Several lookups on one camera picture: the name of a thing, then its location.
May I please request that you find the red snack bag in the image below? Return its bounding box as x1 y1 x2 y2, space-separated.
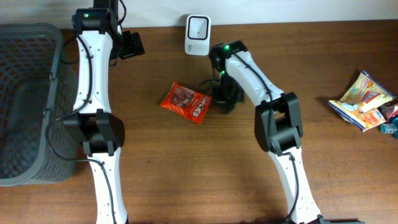
160 82 212 124

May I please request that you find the yellow wet wipes pack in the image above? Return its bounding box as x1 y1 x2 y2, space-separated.
328 70 396 131

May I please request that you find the orange tissue pack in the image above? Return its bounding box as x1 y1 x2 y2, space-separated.
362 108 386 132

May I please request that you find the black red snack packet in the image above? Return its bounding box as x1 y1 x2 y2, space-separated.
381 103 397 122

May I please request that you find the teal mouthwash bottle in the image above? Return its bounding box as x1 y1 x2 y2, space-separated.
380 118 398 139

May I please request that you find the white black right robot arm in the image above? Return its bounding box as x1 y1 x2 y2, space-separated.
209 40 324 223

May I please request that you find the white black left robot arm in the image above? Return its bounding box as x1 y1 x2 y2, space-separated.
63 1 145 224

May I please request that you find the grey plastic mesh basket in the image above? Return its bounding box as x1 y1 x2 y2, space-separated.
1 23 78 187

